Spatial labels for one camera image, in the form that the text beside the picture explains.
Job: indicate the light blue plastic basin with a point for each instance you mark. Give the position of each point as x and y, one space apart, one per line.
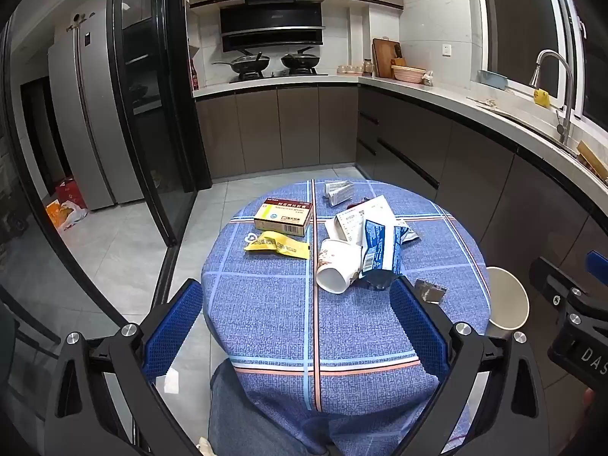
491 80

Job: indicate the yellow and red medicine box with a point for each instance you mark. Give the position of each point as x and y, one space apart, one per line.
283 217

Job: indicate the orange plastic bag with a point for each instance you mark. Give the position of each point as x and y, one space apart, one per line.
64 213

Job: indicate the small silver striped packet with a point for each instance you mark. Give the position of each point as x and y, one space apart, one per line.
338 192

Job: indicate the kitchen window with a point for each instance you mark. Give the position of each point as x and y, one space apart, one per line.
522 19

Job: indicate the light wooden board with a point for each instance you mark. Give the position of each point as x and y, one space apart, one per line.
593 156

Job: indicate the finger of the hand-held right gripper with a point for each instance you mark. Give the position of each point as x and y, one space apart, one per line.
553 280
597 262

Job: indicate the white paper cup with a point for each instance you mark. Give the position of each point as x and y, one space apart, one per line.
338 266

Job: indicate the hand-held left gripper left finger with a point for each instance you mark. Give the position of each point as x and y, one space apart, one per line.
176 325

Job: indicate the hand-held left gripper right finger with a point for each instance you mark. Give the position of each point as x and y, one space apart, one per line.
417 325

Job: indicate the white paper receipt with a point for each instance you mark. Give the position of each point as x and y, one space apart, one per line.
368 213

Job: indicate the grey kitchen base cabinets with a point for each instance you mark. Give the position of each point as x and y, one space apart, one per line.
427 152

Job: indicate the black framed glass sliding door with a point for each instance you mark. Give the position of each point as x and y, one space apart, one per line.
142 104

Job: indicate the person's leg in jeans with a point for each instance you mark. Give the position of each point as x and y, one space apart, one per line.
247 413

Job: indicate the yellow plastic wrapper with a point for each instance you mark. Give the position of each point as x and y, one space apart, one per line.
275 244

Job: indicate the red cardboard box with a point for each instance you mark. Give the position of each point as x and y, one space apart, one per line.
71 194

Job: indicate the dark sauce bottle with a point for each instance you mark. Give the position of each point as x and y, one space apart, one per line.
194 77

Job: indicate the black range hood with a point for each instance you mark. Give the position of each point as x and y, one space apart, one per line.
270 23

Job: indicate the pink woven basket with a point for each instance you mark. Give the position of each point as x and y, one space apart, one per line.
408 73

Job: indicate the black wok with lid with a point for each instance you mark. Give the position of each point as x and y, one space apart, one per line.
249 62

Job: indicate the white round waste bin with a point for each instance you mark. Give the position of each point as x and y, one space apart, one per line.
506 301

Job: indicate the silver double-door refrigerator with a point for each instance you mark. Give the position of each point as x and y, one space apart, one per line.
95 128

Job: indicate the row of small glass bowls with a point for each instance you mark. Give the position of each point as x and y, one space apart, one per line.
349 69

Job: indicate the brown wooden cutting board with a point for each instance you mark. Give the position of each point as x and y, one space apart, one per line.
382 54

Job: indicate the small dark foil packet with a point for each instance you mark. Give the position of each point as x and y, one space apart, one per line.
430 290

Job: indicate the steel kitchen faucet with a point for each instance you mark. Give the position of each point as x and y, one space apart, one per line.
567 104

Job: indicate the blue and white snack bag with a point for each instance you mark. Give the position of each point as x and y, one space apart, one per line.
380 251

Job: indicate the blue plaid tablecloth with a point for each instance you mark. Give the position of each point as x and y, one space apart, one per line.
266 304

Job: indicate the yellow sponge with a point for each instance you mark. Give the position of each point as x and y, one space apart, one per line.
541 98

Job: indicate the glass jar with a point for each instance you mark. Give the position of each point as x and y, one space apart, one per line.
368 67

